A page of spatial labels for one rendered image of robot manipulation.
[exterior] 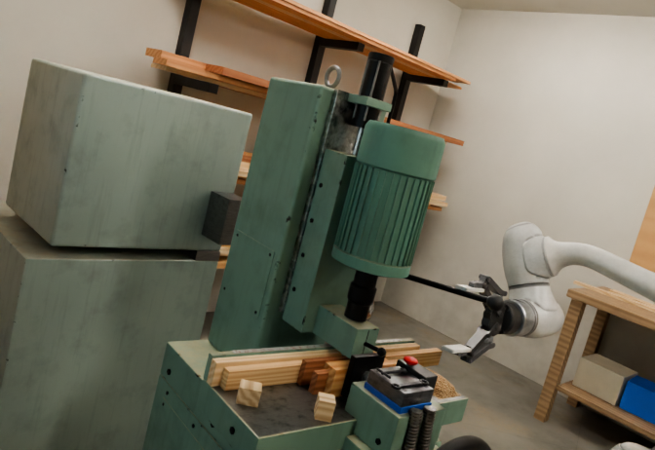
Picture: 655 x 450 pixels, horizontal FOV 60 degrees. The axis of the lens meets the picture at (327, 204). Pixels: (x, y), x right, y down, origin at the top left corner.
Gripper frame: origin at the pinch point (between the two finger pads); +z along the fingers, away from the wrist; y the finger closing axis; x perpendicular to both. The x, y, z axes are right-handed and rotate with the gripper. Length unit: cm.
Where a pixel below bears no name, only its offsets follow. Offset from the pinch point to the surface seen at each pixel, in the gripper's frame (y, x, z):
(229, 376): -16.1, -16.3, 44.2
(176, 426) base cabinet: -42, -46, 36
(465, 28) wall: 169, -253, -286
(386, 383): -11.2, 3.2, 22.1
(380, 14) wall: 149, -254, -188
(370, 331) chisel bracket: -6.5, -11.6, 13.3
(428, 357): -16.2, -16.6, -15.5
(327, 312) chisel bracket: -5.6, -22.0, 17.6
